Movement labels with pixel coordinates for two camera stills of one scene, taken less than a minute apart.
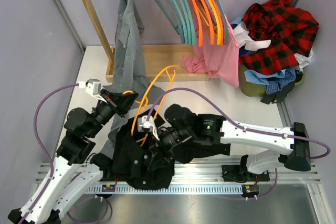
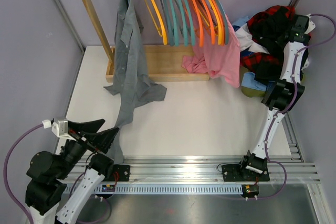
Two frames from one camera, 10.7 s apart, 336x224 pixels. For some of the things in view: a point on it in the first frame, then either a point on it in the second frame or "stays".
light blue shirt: x=251 y=75 to x=249 y=81
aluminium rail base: x=188 y=179 stays
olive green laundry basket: x=252 y=89 stays
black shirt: x=138 y=161 to x=272 y=30
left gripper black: x=121 y=103 to x=101 y=140
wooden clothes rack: x=166 y=61 stays
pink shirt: x=221 y=62 stays
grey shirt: x=132 y=73 stays
